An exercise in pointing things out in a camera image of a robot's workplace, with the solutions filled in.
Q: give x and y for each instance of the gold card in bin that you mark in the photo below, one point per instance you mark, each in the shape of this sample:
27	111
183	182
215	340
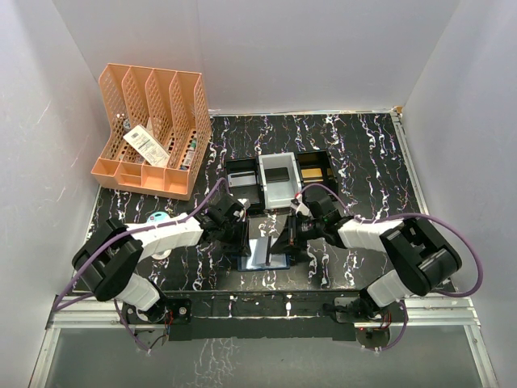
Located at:
312	175

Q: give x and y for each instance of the black card in bin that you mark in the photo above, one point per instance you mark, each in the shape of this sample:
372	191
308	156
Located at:
278	174

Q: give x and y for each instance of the orange plastic file organizer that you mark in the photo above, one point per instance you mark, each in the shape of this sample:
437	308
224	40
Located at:
160	129

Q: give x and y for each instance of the white labelled paper packet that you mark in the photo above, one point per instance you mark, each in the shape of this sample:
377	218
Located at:
147	146

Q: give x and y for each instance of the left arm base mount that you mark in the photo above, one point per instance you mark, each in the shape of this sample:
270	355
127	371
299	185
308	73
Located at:
173	315

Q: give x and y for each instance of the black right bin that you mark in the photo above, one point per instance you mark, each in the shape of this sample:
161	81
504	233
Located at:
316	167

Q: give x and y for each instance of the blue card holder wallet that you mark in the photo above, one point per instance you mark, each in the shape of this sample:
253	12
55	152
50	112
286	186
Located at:
261	258

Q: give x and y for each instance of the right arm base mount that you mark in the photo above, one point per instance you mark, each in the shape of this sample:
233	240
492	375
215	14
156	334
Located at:
359	310

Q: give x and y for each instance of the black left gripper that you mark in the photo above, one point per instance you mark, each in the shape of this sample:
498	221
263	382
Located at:
243	248

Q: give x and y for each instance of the white middle bin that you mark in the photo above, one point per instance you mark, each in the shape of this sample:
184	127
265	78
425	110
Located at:
279	195

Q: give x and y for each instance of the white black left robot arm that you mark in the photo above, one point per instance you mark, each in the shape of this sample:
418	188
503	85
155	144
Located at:
119	247

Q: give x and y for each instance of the silver card in bin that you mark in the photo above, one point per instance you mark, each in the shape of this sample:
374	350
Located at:
242	179

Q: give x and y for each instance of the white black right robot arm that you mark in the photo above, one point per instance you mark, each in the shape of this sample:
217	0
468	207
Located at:
420	255

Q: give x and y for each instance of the round teal tape roll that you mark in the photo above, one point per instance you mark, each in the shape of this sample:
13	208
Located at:
155	217

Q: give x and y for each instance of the black left bin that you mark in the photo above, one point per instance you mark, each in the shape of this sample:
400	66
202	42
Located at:
252	193

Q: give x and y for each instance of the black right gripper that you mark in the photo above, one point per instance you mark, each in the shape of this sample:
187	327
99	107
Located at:
287	237

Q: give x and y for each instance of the black bin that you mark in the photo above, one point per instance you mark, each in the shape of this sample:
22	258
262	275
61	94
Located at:
252	193
316	167

